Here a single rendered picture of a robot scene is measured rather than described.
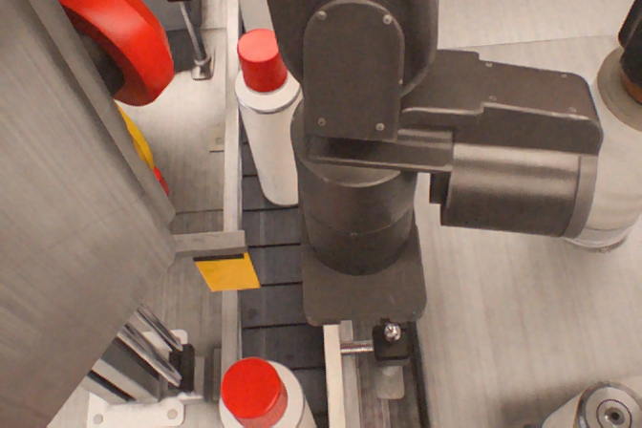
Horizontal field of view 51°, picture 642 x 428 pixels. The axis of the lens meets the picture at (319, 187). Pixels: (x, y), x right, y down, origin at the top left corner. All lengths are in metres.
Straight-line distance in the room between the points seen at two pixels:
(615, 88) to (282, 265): 0.31
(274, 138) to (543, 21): 0.43
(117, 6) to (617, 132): 0.40
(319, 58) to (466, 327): 0.40
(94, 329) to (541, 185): 0.18
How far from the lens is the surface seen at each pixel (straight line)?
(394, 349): 0.55
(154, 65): 0.17
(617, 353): 0.63
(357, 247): 0.33
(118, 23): 0.16
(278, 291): 0.61
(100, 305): 0.16
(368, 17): 0.23
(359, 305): 0.36
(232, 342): 0.52
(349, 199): 0.28
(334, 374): 0.55
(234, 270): 0.39
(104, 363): 0.52
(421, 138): 0.28
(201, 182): 0.73
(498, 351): 0.60
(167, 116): 0.79
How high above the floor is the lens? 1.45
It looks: 61 degrees down
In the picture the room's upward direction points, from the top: 7 degrees counter-clockwise
